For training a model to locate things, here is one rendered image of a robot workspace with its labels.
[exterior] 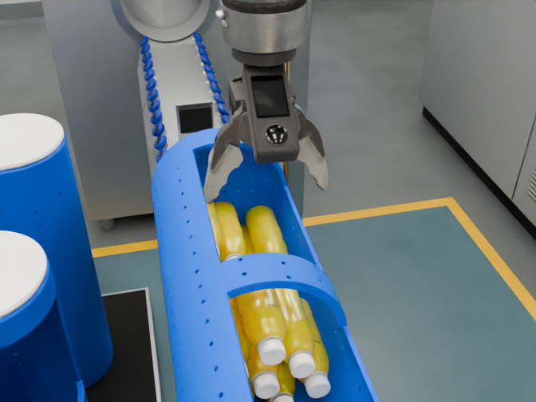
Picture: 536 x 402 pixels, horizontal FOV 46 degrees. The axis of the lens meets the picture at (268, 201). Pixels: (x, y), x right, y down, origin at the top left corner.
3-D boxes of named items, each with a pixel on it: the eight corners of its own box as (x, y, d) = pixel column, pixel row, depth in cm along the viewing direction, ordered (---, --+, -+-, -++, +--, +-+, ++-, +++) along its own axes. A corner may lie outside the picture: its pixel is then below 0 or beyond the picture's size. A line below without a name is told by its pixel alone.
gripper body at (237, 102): (286, 115, 80) (288, 23, 73) (302, 149, 73) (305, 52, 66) (226, 120, 79) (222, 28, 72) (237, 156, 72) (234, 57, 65)
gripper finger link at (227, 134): (230, 172, 76) (271, 118, 73) (233, 180, 75) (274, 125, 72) (198, 156, 74) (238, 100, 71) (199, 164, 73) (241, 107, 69)
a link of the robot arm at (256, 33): (317, 11, 63) (221, 17, 61) (314, 57, 66) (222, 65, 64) (296, -16, 70) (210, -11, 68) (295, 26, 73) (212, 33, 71)
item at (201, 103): (214, 146, 181) (210, 97, 172) (216, 153, 178) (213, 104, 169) (179, 150, 179) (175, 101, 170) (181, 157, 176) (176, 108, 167)
